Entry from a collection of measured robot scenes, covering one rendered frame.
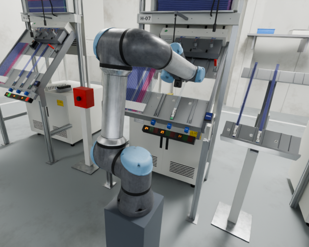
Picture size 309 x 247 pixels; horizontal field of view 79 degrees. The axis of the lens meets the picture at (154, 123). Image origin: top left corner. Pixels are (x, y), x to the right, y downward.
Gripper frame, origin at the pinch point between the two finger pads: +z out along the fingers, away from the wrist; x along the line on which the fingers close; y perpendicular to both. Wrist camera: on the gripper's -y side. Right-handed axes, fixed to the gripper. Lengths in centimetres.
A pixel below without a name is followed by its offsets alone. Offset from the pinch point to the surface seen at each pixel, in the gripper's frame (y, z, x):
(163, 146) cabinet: -44, 39, 15
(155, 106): -21.8, -4.3, 13.9
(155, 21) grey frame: 47, 0, 36
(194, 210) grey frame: -82, 28, -24
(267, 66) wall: 179, 285, -79
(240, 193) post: -61, 27, -49
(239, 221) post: -82, 44, -54
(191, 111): -20.5, -4.1, -10.1
